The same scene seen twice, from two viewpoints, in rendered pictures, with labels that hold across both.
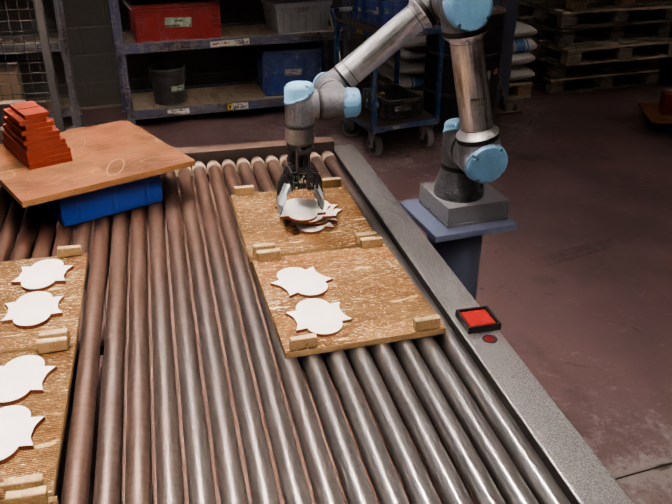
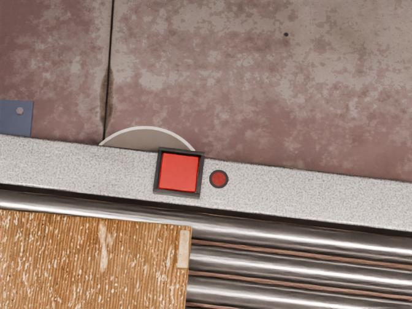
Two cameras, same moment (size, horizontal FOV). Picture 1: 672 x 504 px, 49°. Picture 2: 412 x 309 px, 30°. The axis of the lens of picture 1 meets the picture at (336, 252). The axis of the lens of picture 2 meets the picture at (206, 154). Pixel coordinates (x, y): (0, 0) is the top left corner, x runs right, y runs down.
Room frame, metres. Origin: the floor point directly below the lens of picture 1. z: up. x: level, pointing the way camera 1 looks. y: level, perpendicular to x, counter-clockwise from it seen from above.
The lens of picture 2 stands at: (1.23, 0.01, 2.12)
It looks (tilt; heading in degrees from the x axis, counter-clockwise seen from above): 73 degrees down; 284
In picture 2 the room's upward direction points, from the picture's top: 6 degrees clockwise
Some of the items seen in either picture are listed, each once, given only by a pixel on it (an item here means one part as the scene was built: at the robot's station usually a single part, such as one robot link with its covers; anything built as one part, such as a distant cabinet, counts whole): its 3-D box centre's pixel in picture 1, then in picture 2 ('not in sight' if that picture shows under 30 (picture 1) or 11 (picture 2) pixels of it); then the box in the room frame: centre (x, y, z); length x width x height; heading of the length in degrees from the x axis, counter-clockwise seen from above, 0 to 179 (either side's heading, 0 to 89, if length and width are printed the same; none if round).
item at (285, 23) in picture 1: (296, 13); not in sight; (6.16, 0.32, 0.76); 0.50 x 0.36 x 0.24; 114
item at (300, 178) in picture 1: (301, 165); not in sight; (1.80, 0.09, 1.11); 0.09 x 0.08 x 0.12; 14
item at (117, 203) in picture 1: (93, 182); not in sight; (2.03, 0.72, 0.97); 0.31 x 0.31 x 0.10; 38
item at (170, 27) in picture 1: (174, 17); not in sight; (5.87, 1.26, 0.78); 0.66 x 0.45 x 0.28; 109
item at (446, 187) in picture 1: (459, 177); not in sight; (2.04, -0.37, 0.98); 0.15 x 0.15 x 0.10
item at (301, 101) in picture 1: (300, 104); not in sight; (1.81, 0.09, 1.27); 0.09 x 0.08 x 0.11; 102
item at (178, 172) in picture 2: (477, 320); (179, 173); (1.35, -0.31, 0.92); 0.06 x 0.06 x 0.01; 13
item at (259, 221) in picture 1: (301, 219); not in sight; (1.86, 0.10, 0.93); 0.41 x 0.35 x 0.02; 14
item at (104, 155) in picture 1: (81, 157); not in sight; (2.08, 0.77, 1.03); 0.50 x 0.50 x 0.02; 38
